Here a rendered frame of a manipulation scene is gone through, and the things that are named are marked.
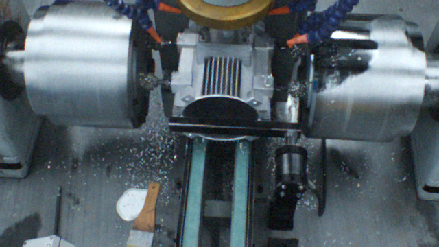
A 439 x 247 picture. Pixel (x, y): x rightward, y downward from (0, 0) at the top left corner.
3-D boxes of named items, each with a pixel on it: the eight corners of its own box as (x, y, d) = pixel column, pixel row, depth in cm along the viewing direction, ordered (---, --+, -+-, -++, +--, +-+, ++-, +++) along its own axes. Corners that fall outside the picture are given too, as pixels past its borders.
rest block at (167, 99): (167, 97, 140) (162, 66, 130) (195, 98, 140) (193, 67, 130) (164, 116, 137) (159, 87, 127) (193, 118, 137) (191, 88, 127)
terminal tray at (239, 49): (201, 21, 117) (199, -5, 111) (252, 23, 117) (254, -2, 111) (195, 67, 110) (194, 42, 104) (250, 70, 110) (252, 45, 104)
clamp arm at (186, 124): (300, 127, 111) (170, 121, 112) (302, 119, 109) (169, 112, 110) (300, 143, 109) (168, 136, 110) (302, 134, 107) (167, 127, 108)
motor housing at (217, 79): (184, 66, 130) (179, 7, 114) (268, 71, 129) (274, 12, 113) (175, 142, 119) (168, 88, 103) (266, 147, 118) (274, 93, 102)
